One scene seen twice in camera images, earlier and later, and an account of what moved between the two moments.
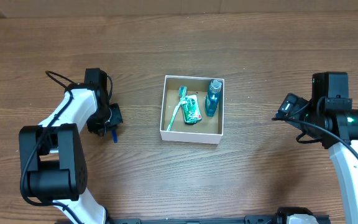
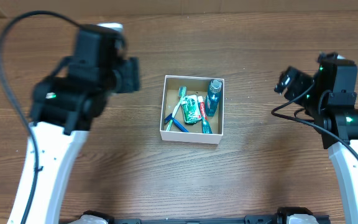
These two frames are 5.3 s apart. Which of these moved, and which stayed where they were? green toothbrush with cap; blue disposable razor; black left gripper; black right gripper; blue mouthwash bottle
Moved: black right gripper; blue disposable razor; black left gripper
Stayed: blue mouthwash bottle; green toothbrush with cap
